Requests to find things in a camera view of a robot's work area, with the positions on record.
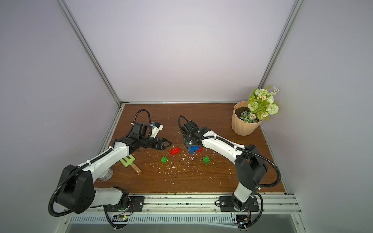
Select blue long lego brick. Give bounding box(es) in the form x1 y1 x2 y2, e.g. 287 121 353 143
189 146 199 154

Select red long lego brick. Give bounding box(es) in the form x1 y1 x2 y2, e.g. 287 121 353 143
170 147 181 156

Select green small lego brick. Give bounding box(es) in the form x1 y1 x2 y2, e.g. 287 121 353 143
203 156 210 165
161 156 168 164

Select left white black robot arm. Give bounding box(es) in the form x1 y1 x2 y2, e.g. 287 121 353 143
48 122 171 217

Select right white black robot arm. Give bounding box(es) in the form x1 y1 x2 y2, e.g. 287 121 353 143
179 121 268 211

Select beige ribbed flower pot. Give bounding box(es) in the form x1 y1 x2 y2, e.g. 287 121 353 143
231 101 262 136

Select green white artificial flowers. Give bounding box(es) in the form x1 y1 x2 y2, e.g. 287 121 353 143
239 87 280 123

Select left circuit board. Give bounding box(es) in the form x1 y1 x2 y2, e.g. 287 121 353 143
112 214 128 223

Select circuit board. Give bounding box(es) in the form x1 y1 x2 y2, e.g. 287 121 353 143
235 215 251 226
112 214 128 223

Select right circuit board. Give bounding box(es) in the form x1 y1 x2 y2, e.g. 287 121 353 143
235 215 251 226

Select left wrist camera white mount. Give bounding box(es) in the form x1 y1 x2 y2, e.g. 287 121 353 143
150 122 163 138

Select green toy rake wooden handle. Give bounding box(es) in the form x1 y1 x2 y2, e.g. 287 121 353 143
120 154 142 174

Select right black corrugated cable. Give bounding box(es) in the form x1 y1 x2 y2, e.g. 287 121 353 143
177 115 282 188

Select black corrugated cable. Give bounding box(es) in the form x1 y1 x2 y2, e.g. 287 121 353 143
177 115 282 188
48 109 153 217

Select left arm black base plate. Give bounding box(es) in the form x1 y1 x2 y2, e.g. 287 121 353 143
105 196 145 212

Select aluminium front rail frame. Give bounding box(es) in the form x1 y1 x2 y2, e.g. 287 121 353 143
54 193 309 233

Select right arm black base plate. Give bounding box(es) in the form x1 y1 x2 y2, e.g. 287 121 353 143
218 196 260 212

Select left black corrugated cable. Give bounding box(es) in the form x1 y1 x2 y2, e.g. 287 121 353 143
48 109 153 217

